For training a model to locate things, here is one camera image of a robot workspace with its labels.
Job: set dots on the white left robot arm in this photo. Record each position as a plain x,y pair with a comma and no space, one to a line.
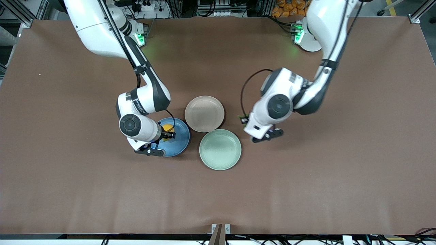
279,105

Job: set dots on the white power strip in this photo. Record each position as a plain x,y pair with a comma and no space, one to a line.
150,7

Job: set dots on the white electronics box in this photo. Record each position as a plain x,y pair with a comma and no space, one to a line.
221,12

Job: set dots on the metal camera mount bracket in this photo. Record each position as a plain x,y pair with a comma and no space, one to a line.
220,233

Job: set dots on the bag of oranges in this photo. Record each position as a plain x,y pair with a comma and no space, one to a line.
287,8

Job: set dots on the yellow lemon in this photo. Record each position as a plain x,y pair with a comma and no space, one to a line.
167,128

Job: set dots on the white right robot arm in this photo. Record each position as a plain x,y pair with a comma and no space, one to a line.
98,30

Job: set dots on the light green plate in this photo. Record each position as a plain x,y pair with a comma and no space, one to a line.
220,149

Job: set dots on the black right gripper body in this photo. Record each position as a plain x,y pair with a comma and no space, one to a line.
166,135

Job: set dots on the blue plate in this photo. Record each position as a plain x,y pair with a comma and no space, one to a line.
178,141

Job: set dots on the beige plate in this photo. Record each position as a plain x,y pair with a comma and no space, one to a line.
204,113

